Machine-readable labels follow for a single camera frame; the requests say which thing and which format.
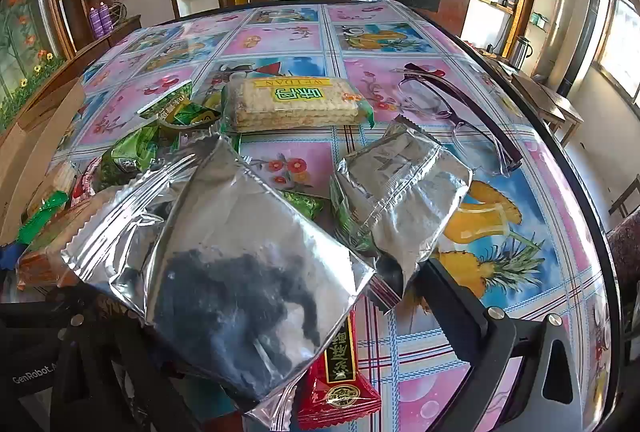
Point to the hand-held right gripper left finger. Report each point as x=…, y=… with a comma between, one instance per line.
x=135, y=352

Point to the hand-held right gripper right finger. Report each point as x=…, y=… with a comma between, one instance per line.
x=460, y=317

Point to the red snack packet green emblem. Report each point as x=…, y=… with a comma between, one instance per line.
x=340, y=382

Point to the large silver foil packet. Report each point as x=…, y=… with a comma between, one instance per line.
x=240, y=237

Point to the cardboard box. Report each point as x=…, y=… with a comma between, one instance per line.
x=30, y=137

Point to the pale cracker packet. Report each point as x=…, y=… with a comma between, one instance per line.
x=295, y=105
x=50, y=192

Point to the orange cracker packet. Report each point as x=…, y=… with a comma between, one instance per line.
x=55, y=247

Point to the small silver foil packet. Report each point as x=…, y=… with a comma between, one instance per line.
x=400, y=182

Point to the small red snack packet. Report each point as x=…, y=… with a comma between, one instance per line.
x=85, y=187

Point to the small green candy packet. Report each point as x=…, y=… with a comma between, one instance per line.
x=302, y=204

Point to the crumpled green snack packet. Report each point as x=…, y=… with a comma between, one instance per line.
x=130, y=152

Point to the purple eyeglasses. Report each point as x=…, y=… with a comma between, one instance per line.
x=465, y=112

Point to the wooden stool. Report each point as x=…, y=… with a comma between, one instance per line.
x=627, y=197

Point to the wooden side table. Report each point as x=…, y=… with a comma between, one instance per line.
x=545, y=95

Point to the yellow green snack packet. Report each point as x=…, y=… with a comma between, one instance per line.
x=192, y=115

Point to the green striped snack packet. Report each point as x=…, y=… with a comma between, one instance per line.
x=165, y=100

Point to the steel kettle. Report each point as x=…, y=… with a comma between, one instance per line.
x=522, y=50

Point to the black tower fan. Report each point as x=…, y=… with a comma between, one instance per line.
x=580, y=42

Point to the printed plastic tablecloth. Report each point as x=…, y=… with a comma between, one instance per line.
x=300, y=37

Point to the purple spray can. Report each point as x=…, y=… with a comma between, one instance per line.
x=106, y=18
x=95, y=23

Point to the flower mural panel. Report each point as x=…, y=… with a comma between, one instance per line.
x=20, y=37

